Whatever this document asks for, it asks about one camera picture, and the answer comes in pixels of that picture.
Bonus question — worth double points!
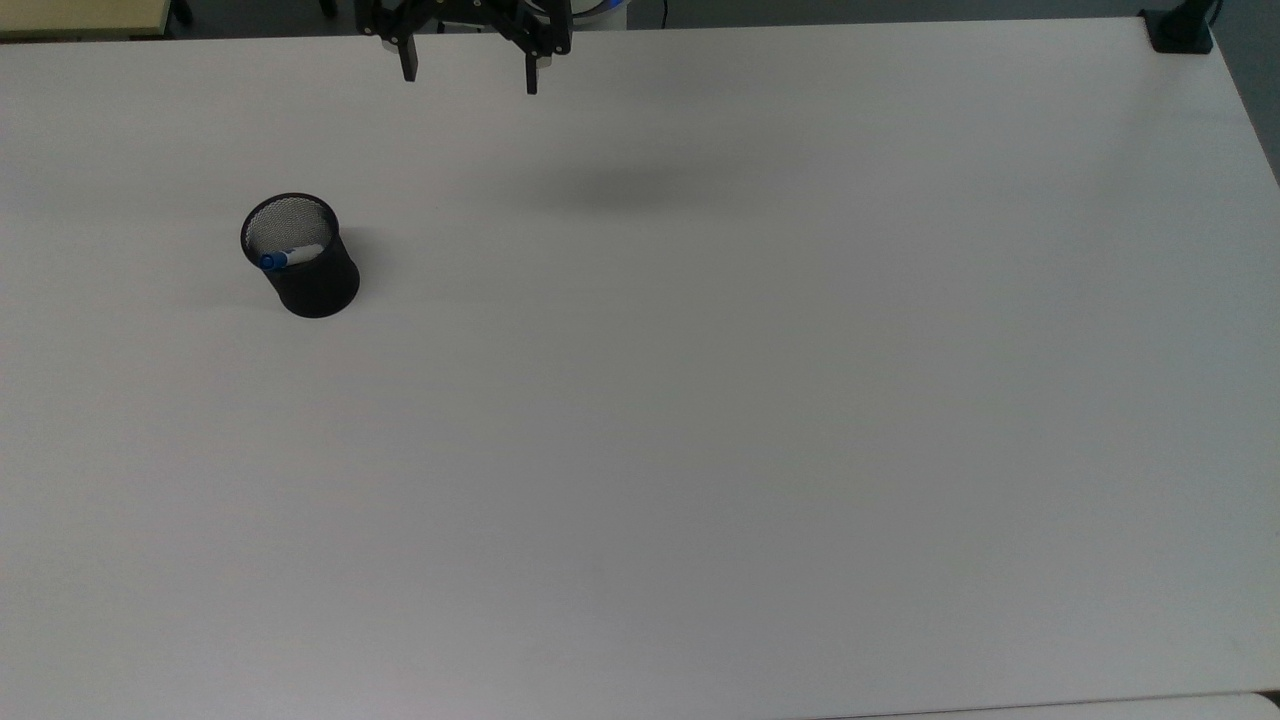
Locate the black mesh pen cup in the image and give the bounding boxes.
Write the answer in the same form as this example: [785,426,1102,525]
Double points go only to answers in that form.
[240,193,362,320]

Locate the light wooden desk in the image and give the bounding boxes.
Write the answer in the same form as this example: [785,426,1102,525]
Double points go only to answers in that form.
[0,0,173,42]

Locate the white marker with blue cap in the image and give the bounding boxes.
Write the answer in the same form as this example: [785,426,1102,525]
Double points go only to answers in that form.
[259,243,327,272]

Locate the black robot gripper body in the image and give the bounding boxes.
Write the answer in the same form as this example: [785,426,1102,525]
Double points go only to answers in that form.
[355,0,575,58]

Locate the black camera stand clamp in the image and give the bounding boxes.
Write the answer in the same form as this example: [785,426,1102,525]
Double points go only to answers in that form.
[1138,0,1223,56]

